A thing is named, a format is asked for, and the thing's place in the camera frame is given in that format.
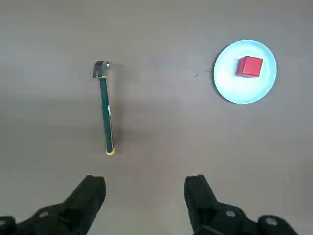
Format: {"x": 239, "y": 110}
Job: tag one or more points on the red wooden cube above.
{"x": 249, "y": 66}

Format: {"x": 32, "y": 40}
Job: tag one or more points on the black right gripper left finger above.
{"x": 80, "y": 203}

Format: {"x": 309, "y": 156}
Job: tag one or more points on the white round plate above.
{"x": 234, "y": 88}

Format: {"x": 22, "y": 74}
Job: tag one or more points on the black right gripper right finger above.
{"x": 207, "y": 208}

